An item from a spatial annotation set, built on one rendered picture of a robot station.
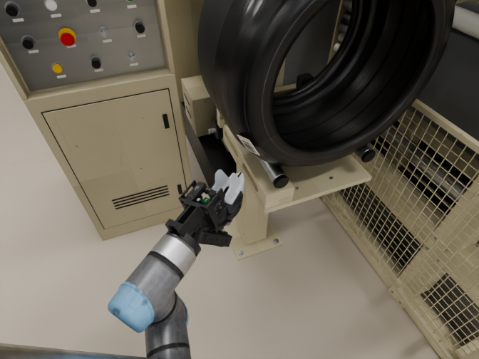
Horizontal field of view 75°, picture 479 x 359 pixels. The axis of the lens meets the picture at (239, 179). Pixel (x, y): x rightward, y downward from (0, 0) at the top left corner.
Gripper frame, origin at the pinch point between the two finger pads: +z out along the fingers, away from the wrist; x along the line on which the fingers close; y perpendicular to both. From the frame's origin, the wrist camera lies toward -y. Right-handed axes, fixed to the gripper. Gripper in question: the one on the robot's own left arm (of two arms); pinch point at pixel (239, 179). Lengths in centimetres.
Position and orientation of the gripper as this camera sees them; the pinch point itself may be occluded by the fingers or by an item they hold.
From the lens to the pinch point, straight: 69.8
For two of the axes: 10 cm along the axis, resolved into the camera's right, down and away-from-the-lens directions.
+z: 5.1, -6.8, 5.3
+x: -8.2, -2.2, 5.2
